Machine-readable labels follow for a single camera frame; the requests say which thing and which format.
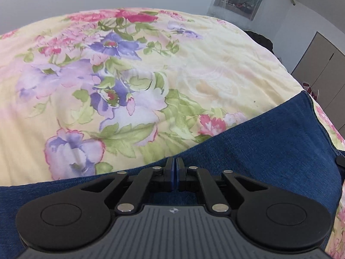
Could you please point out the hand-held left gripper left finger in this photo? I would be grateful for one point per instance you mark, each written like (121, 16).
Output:
(170, 174)

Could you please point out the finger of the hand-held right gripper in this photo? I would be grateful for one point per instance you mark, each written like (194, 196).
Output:
(341, 160)

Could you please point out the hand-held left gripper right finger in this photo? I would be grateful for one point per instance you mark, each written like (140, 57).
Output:
(180, 174)

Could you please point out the blue denim pants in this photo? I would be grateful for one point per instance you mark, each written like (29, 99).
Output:
(269, 145)

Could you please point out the red garment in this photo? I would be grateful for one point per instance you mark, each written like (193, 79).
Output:
(310, 90)

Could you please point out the beige wardrobe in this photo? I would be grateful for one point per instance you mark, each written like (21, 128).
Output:
(323, 70)

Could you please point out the floral yellow blanket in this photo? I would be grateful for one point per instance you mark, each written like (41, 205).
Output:
(188, 72)

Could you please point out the pile of dark clothes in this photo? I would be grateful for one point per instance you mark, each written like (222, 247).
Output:
(265, 45)

